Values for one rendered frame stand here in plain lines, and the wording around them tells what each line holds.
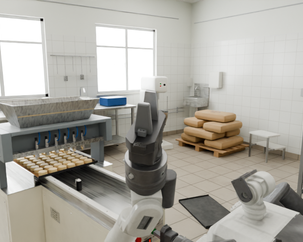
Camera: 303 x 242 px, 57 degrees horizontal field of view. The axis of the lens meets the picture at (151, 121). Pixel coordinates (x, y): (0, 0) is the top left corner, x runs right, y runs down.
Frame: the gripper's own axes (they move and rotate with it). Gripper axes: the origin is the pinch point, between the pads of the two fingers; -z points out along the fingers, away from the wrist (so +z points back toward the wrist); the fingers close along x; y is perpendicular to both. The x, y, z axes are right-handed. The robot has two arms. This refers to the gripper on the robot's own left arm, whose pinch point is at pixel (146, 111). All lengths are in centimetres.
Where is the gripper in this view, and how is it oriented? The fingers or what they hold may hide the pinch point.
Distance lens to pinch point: 51.5
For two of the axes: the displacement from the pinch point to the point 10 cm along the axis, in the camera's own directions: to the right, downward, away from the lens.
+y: 9.7, 1.7, -2.0
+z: -0.3, 8.3, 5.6
